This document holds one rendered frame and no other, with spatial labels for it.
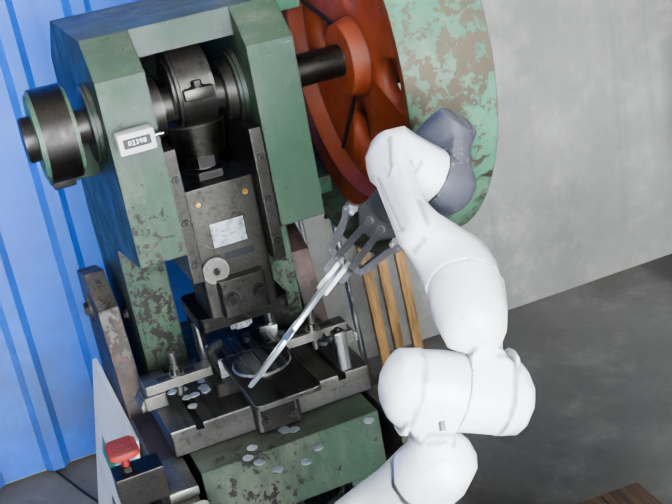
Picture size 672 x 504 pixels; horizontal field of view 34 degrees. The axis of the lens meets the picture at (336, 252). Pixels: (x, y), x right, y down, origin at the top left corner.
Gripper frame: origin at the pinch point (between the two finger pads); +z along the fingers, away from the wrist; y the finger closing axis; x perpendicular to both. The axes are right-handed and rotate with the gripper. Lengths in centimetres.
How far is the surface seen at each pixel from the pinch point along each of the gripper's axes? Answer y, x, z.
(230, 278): 15.4, -15.6, 24.7
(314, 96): 27, -68, 4
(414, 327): -36, -138, 79
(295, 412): -12.2, -12.9, 39.5
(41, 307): 60, -90, 126
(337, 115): 20, -61, 2
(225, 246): 20.2, -17.9, 20.8
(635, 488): -82, -36, 17
